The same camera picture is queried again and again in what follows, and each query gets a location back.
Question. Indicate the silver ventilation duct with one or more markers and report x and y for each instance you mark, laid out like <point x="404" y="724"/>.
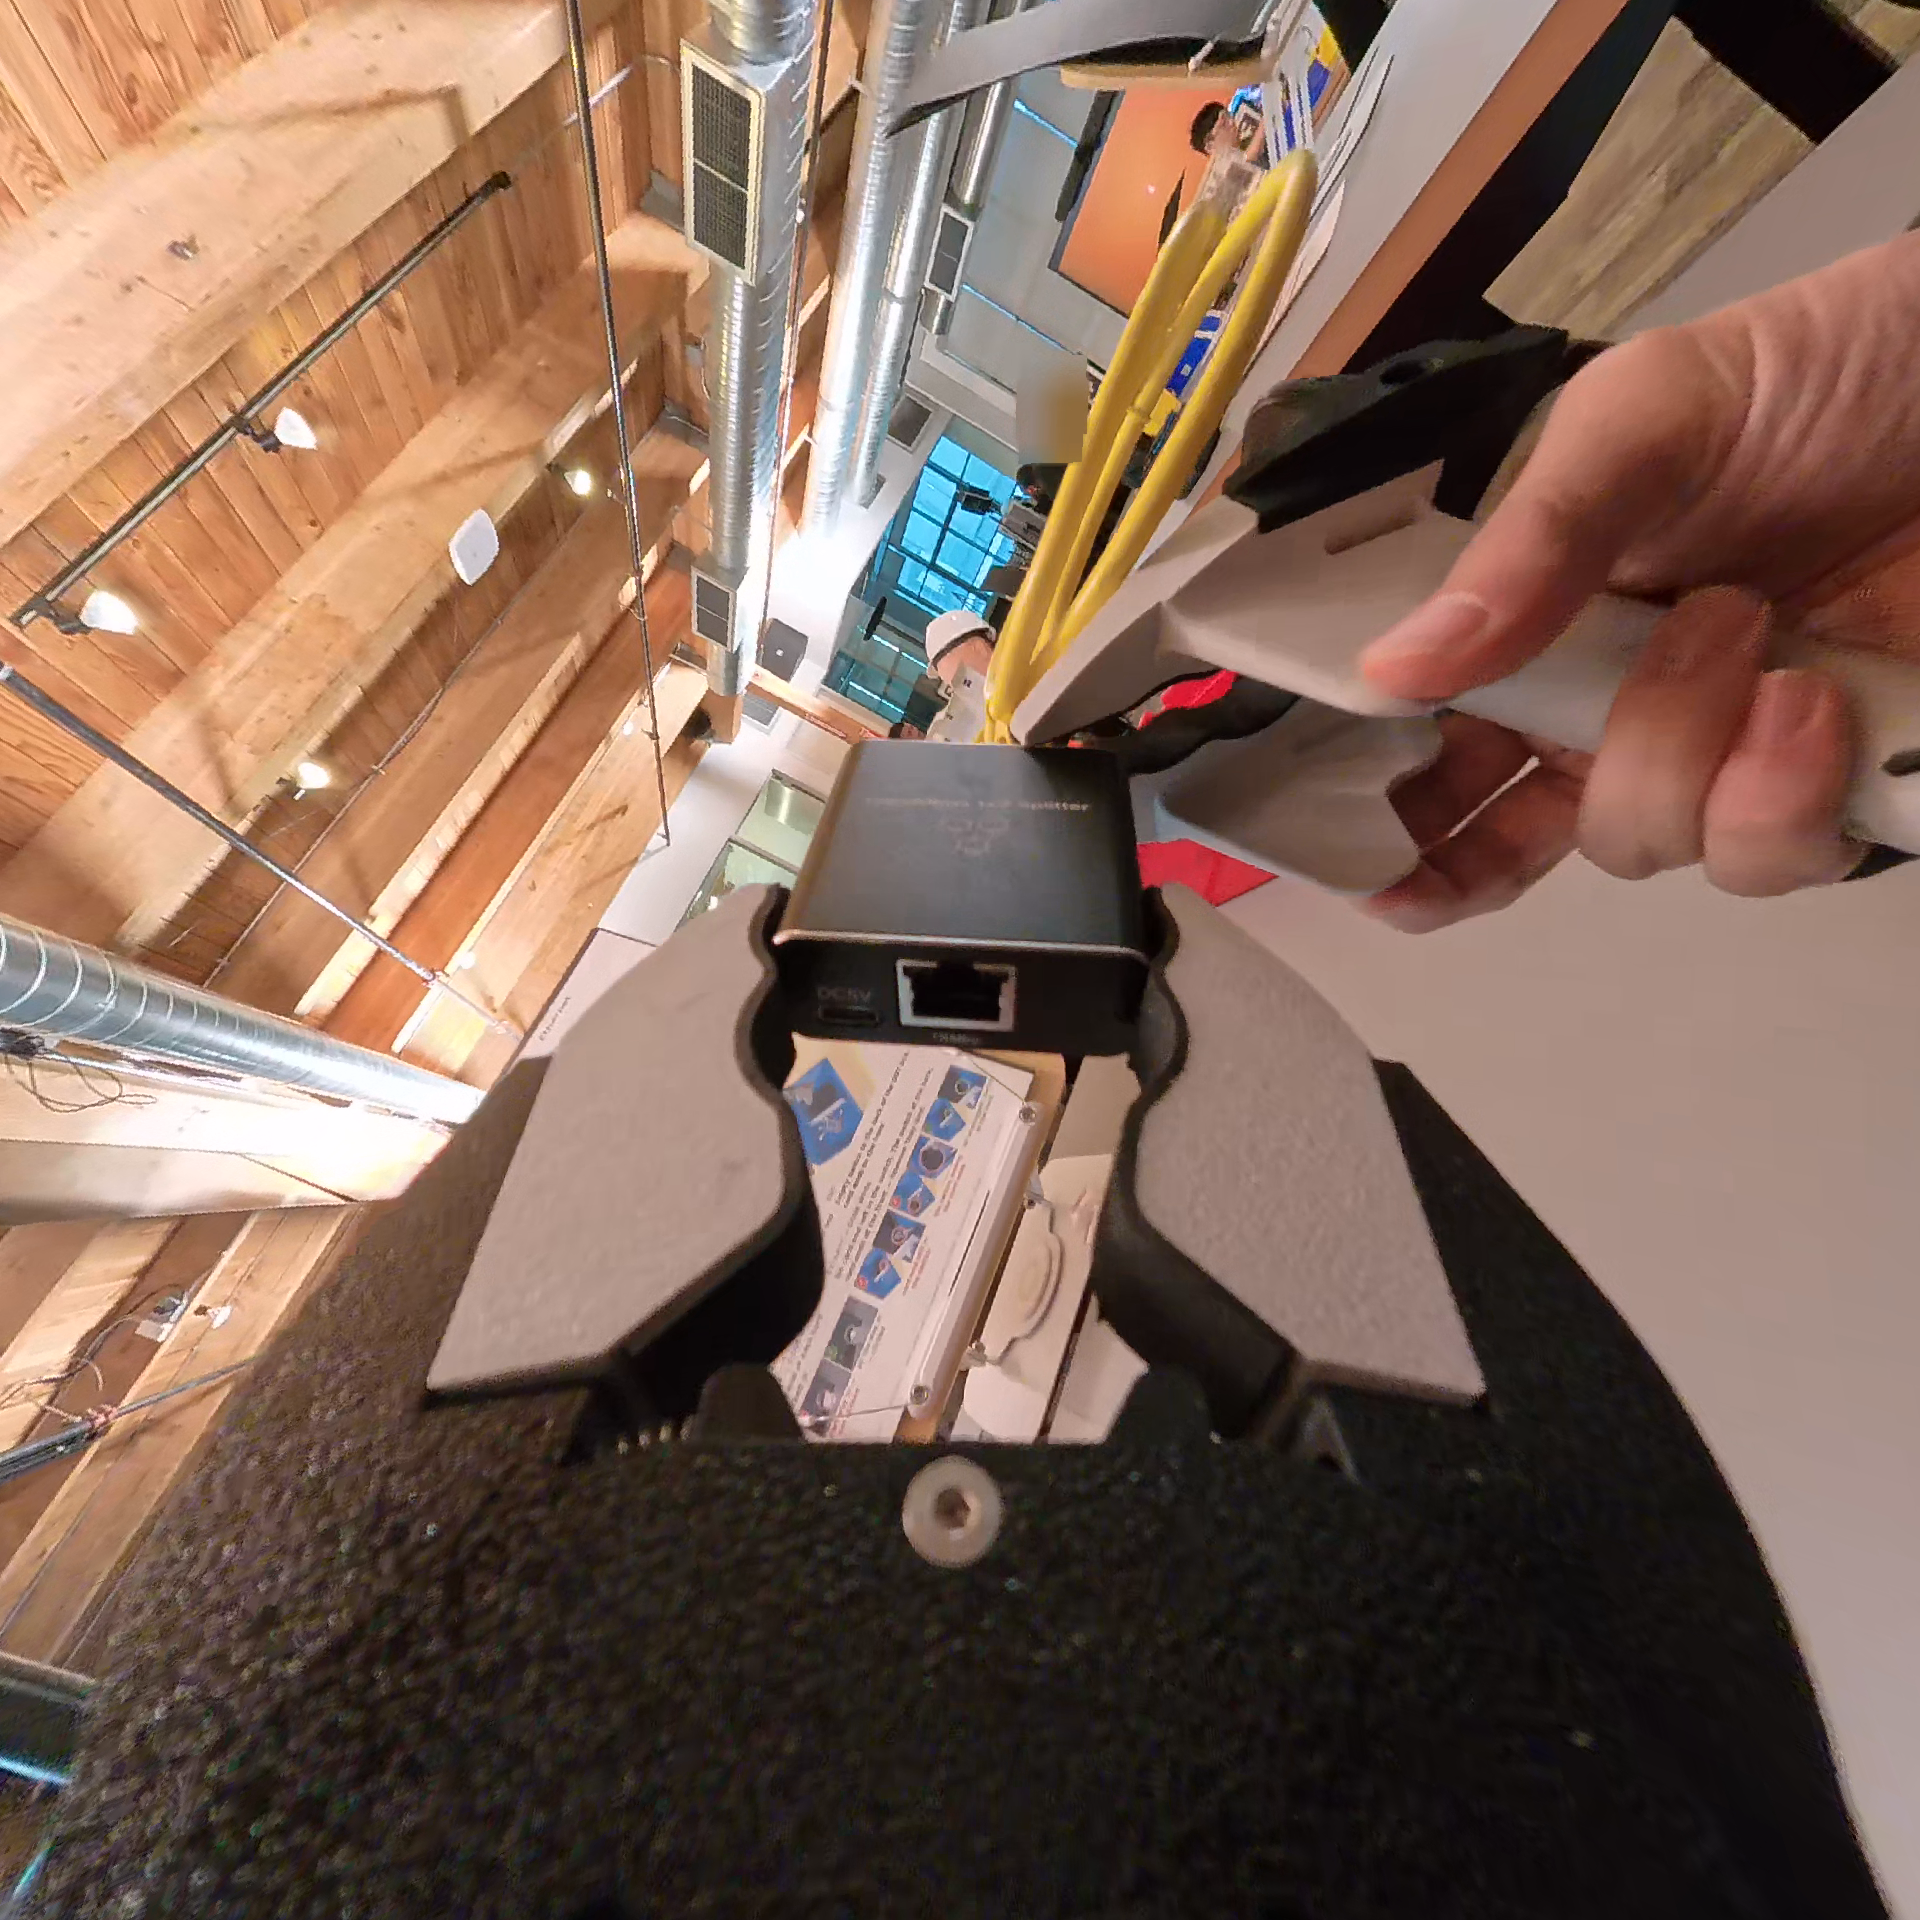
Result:
<point x="742" y="450"/>
<point x="222" y="1021"/>
<point x="884" y="270"/>

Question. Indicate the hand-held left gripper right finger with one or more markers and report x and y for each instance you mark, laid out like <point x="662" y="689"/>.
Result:
<point x="1302" y="1201"/>

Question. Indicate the white round stand base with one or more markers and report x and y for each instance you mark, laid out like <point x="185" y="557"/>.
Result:
<point x="1027" y="1266"/>

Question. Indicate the ceiling track spotlight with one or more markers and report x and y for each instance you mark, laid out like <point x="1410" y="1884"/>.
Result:
<point x="578" y="481"/>
<point x="308" y="774"/>
<point x="278" y="427"/>
<point x="97" y="613"/>

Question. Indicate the red plastic bin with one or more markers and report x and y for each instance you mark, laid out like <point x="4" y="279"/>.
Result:
<point x="1184" y="867"/>

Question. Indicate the orange display screen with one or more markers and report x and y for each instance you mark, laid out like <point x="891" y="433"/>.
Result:
<point x="1124" y="210"/>

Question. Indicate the mannequin head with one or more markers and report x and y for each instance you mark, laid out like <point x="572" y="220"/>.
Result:
<point x="960" y="699"/>

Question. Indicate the person's right hand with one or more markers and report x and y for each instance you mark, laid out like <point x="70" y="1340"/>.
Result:
<point x="1722" y="481"/>

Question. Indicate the white ceiling access point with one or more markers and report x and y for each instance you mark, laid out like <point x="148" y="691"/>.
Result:
<point x="472" y="546"/>

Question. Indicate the black ethernet splitter box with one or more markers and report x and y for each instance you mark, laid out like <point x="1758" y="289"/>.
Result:
<point x="960" y="854"/>

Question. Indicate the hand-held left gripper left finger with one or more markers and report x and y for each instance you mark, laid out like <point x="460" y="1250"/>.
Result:
<point x="615" y="1183"/>

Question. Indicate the white hard hat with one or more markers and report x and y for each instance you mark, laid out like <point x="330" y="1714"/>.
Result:
<point x="960" y="631"/>

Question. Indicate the printed instruction sheet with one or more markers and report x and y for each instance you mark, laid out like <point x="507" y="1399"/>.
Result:
<point x="900" y="1183"/>

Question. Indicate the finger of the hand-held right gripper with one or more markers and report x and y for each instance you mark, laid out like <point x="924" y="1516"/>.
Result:
<point x="1302" y="794"/>
<point x="1261" y="616"/>

